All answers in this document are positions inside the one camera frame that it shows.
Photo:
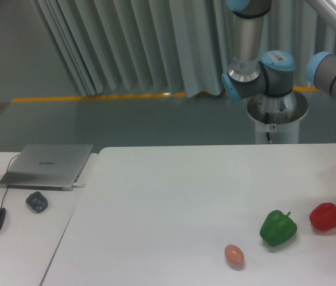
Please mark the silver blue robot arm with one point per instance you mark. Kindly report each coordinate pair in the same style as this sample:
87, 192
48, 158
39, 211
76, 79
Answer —
266, 81

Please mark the small black plastic gadget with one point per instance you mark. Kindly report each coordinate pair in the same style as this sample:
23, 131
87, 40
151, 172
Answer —
37, 202

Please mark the green bell pepper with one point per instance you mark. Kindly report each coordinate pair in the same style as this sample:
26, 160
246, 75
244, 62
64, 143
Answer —
277, 228

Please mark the pale green pleated curtain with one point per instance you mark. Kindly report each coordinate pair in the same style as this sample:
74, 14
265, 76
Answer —
114, 47

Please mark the silver closed laptop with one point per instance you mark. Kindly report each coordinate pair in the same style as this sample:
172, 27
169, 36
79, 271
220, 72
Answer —
47, 167

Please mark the red bell pepper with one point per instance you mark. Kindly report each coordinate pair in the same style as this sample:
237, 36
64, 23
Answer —
323, 217

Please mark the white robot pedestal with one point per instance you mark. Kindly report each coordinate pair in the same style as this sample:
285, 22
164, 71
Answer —
277, 120

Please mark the brown egg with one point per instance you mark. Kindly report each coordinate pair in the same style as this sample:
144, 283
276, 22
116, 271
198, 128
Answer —
234, 256

